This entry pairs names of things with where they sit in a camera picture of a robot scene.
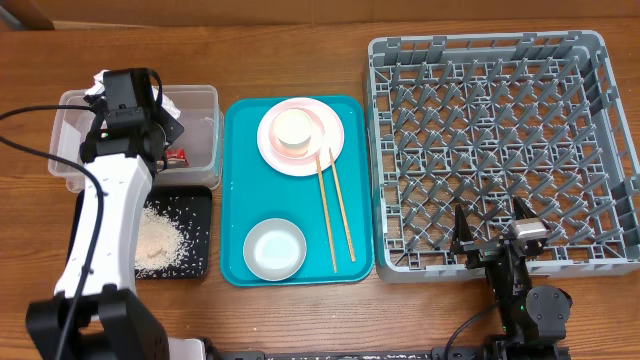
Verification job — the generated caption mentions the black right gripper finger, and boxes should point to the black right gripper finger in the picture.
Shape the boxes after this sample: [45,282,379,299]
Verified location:
[512,196,538,220]
[452,204,474,245]

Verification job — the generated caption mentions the red sauce packet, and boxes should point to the red sauce packet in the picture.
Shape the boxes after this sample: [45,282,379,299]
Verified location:
[165,148,189,168]

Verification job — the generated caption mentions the white napkin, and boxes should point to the white napkin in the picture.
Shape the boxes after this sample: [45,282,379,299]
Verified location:
[85,70,181,119]

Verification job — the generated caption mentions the white rice pile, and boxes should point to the white rice pile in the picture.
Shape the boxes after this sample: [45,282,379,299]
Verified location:
[135,197,203,279]

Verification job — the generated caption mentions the grey white bowl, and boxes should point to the grey white bowl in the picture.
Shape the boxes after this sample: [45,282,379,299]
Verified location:
[243,218,307,282]

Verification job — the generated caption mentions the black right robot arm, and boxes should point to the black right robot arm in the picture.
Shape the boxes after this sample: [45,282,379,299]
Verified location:
[443,196,573,359]

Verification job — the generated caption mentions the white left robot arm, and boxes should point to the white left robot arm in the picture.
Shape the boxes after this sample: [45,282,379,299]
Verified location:
[26,107,215,359]

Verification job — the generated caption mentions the grey dishwasher rack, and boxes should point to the grey dishwasher rack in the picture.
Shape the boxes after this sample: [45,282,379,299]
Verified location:
[366,30,639,283]

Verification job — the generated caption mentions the clear plastic bin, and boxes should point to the clear plastic bin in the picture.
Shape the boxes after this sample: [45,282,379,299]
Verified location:
[50,85,224,189]

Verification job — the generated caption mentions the black tray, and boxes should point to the black tray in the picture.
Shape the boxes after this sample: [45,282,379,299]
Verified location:
[69,185,213,280]

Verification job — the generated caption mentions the white cup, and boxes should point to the white cup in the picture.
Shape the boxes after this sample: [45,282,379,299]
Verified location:
[273,108,312,156]

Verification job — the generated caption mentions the teal serving tray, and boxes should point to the teal serving tray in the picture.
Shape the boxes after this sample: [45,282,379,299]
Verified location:
[220,95,374,287]

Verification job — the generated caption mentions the right wooden chopstick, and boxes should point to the right wooden chopstick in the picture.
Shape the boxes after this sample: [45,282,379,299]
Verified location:
[329,148,356,263]

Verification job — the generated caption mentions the wooden chopstick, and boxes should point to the wooden chopstick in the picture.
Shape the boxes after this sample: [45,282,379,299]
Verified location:
[329,148,356,263]
[315,155,338,274]

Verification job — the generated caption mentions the pink shallow bowl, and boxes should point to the pink shallow bowl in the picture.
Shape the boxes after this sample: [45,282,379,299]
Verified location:
[269,107,325,160]

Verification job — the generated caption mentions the left wooden chopstick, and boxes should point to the left wooden chopstick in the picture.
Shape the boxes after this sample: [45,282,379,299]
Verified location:
[315,155,338,274]

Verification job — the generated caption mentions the pink plate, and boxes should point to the pink plate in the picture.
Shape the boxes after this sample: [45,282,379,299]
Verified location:
[257,97,345,177]

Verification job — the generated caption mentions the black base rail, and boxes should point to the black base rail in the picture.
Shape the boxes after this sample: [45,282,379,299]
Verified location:
[219,346,571,360]

